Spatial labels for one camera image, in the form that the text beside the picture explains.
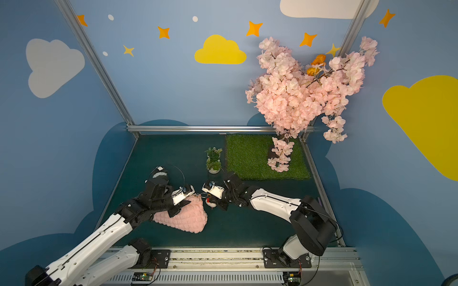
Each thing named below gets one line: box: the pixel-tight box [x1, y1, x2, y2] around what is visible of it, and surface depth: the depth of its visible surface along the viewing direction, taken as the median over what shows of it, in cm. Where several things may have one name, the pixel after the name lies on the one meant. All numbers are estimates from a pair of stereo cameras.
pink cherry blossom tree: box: [245, 36, 380, 173], surface depth 70 cm
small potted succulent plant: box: [204, 146, 224, 175], surface depth 103 cm
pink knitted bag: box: [153, 194, 208, 234], surface depth 78 cm
